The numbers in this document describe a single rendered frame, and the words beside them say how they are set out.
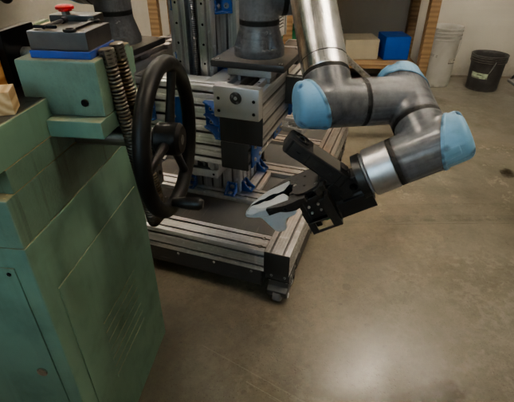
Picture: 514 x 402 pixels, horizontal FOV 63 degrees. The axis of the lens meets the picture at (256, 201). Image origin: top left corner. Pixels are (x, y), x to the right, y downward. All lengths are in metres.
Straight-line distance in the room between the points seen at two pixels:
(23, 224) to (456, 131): 0.65
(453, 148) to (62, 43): 0.60
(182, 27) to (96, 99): 0.79
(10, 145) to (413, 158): 0.58
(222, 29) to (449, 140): 1.02
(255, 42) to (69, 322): 0.85
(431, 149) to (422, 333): 1.01
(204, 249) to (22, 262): 0.84
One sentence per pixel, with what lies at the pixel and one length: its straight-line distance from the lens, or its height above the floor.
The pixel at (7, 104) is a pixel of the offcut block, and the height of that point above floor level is 0.92.
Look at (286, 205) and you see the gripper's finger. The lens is 0.65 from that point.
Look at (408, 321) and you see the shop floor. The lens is 1.59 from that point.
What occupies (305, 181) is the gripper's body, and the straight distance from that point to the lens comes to 0.68.
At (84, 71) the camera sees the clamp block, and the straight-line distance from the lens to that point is 0.73.
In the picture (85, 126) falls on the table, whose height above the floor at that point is 0.86.
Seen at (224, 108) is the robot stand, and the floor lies 0.71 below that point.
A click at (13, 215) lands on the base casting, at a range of 0.72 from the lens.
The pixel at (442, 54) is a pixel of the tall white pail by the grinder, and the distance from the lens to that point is 3.95.
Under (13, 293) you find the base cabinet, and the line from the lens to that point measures 0.83.
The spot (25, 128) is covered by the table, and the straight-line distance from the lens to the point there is 0.73.
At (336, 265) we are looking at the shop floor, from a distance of 1.73.
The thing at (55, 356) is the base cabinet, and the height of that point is 0.45.
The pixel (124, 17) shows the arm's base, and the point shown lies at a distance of 1.50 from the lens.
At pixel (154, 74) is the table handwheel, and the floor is 0.94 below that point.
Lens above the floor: 1.13
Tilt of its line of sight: 33 degrees down
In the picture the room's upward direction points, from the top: straight up
